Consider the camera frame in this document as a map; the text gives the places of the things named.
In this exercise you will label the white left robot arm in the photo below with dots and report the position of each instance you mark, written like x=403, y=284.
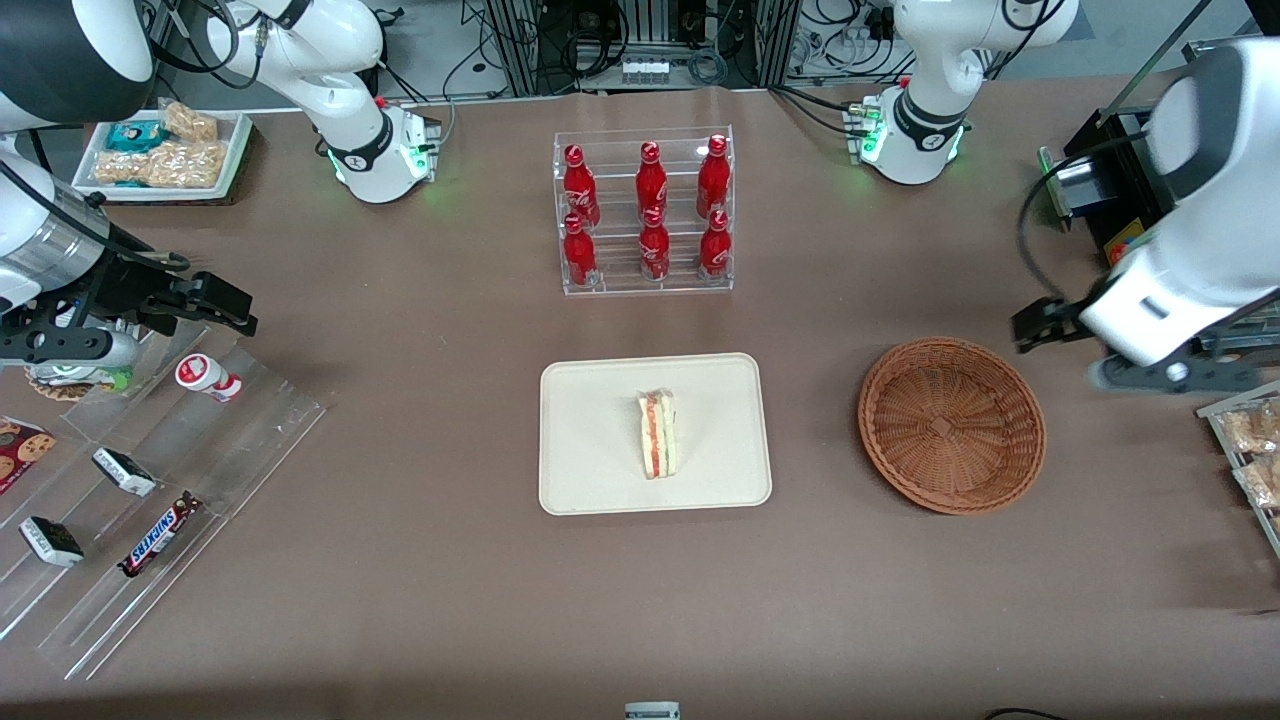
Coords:
x=935, y=60

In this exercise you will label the large rice cracker pack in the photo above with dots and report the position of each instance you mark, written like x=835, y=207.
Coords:
x=175, y=165

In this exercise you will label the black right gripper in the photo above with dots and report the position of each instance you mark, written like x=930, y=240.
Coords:
x=128, y=285

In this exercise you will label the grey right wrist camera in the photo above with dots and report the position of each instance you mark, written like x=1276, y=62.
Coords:
x=70, y=346

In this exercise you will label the small rice cracker pack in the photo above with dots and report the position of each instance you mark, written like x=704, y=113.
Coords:
x=190, y=122

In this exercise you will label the brown woven basket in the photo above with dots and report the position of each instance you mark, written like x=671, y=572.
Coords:
x=950, y=425

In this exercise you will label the grey bread tray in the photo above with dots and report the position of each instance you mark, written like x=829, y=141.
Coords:
x=1215, y=420

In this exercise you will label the white snack tray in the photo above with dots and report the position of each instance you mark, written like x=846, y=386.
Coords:
x=232, y=150

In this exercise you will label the white power strip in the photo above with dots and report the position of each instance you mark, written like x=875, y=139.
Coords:
x=646, y=72

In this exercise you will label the snickers chocolate bar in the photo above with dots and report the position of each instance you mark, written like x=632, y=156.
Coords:
x=158, y=535

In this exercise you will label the clear acrylic bottle rack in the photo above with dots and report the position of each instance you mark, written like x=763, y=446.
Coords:
x=620, y=280

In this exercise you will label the red cola bottle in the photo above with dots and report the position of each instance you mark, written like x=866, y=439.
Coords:
x=651, y=185
x=715, y=248
x=713, y=180
x=654, y=250
x=578, y=255
x=578, y=190

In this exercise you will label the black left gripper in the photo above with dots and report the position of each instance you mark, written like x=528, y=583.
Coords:
x=1066, y=314

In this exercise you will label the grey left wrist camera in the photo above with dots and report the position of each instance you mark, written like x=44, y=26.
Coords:
x=1150, y=375

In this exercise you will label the white labelled device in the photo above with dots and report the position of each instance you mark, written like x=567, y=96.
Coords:
x=652, y=711

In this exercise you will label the black sandwich press machine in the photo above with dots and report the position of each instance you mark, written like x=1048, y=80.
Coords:
x=1125, y=200

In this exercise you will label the teal snack packet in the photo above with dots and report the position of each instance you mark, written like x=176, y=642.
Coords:
x=135, y=135

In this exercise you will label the black white snack bar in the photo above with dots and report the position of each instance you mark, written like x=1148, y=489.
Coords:
x=123, y=471
x=50, y=541

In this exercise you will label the wrapped bread pack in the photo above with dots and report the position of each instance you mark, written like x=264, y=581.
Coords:
x=1252, y=430
x=1262, y=482

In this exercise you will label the clear acrylic stepped display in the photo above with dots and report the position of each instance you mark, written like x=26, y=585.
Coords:
x=240, y=440

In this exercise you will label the triangular sandwich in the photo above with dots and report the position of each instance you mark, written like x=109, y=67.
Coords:
x=658, y=435

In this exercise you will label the cream plastic tray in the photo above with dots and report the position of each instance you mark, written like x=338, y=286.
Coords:
x=590, y=435

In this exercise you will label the aluminium frame rack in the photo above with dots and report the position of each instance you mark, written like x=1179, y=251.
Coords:
x=530, y=45

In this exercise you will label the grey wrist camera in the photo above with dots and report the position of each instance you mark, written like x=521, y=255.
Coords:
x=70, y=346
x=1150, y=375

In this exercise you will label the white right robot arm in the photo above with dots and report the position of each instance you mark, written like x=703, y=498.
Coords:
x=340, y=40

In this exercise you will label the white red yogurt bottle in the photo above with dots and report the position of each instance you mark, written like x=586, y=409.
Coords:
x=205, y=377

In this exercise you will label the red cookie pack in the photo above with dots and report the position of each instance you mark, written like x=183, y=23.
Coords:
x=22, y=452

